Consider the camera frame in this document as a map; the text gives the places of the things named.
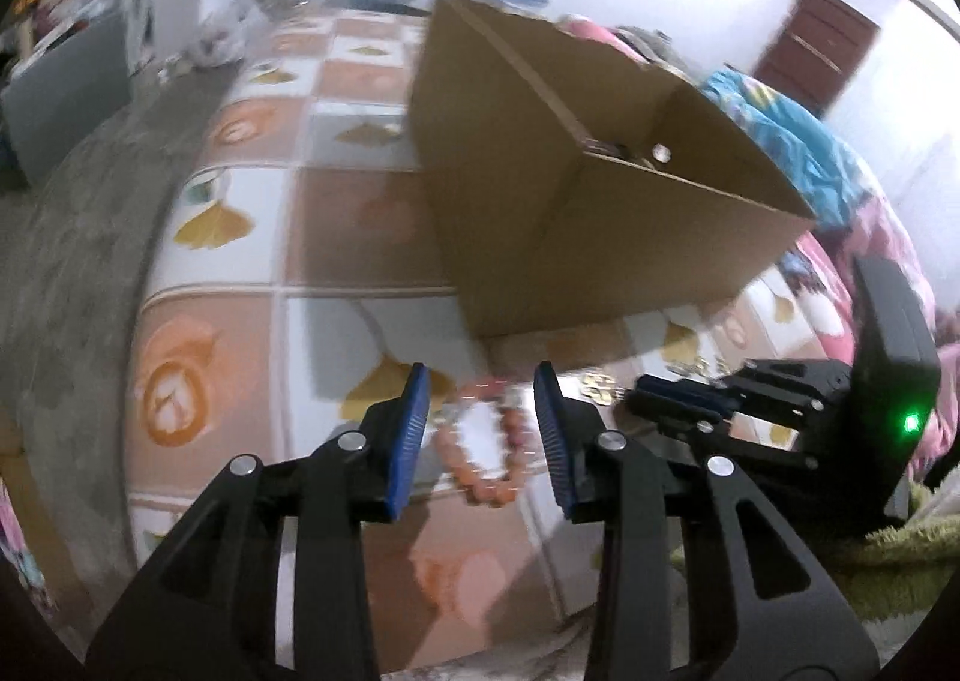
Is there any brown cardboard box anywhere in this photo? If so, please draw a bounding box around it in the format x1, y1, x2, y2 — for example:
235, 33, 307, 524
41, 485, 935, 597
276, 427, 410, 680
409, 0, 818, 341

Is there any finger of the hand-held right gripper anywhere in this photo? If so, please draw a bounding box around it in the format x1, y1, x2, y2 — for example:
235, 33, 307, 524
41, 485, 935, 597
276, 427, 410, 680
625, 392, 848, 494
636, 360, 856, 419

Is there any grey storage box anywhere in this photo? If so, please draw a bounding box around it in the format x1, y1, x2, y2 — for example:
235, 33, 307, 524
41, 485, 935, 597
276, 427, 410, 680
0, 13, 136, 187

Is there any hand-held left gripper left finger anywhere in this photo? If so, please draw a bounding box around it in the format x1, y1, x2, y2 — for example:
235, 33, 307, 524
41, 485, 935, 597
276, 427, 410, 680
86, 362, 432, 681

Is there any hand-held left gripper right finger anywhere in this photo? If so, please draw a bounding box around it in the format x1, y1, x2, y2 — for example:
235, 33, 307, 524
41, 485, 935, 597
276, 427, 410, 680
532, 360, 878, 681

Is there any brown door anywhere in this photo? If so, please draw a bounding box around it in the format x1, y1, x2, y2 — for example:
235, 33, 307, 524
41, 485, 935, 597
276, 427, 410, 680
754, 0, 882, 119

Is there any pink orange bead bracelet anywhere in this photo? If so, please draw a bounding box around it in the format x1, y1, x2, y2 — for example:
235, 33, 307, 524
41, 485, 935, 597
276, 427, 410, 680
433, 381, 535, 508

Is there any gold rectangular charm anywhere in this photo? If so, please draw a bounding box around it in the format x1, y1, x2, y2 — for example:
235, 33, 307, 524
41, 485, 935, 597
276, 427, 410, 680
579, 372, 627, 406

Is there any blue blanket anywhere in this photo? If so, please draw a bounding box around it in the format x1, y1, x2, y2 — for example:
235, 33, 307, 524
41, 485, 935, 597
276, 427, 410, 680
701, 70, 878, 232

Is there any pink floral blanket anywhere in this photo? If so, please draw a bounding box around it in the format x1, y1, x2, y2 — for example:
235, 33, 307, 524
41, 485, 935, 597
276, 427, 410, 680
562, 13, 960, 457

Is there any white plastic bag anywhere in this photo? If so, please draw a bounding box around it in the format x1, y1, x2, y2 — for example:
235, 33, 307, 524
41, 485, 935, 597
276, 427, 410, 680
191, 0, 256, 67

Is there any grey patterned pillow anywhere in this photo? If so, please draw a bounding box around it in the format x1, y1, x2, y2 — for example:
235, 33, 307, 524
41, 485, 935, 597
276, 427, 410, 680
615, 25, 698, 86

